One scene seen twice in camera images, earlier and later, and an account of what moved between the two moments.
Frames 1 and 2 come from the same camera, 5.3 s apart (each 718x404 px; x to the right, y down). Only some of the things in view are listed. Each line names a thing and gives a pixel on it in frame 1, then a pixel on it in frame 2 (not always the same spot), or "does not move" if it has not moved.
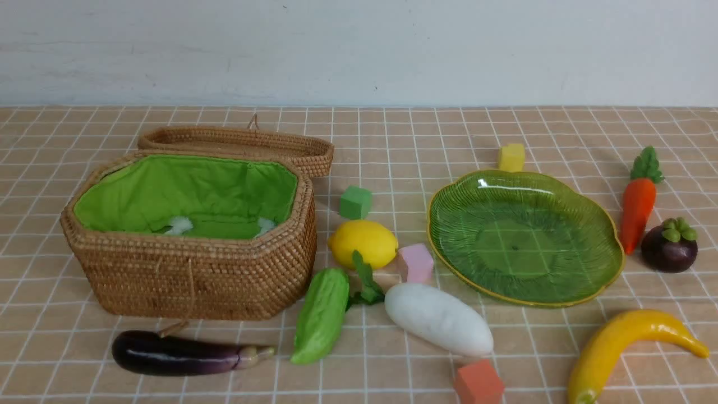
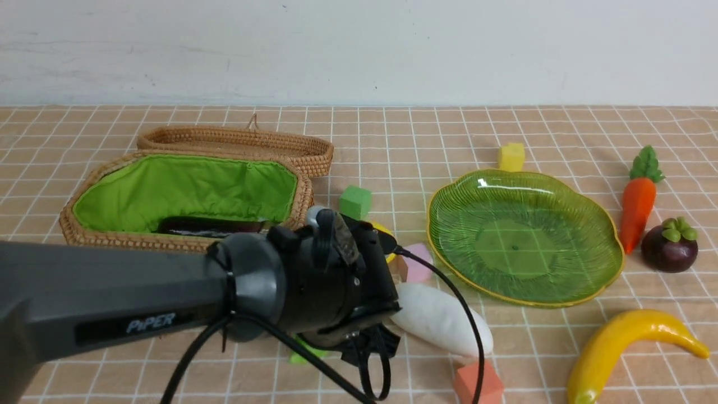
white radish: (440, 317) does not move
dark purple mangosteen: (671, 248) does not move
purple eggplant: (146, 353) → (210, 226)
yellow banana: (610, 341) does not move
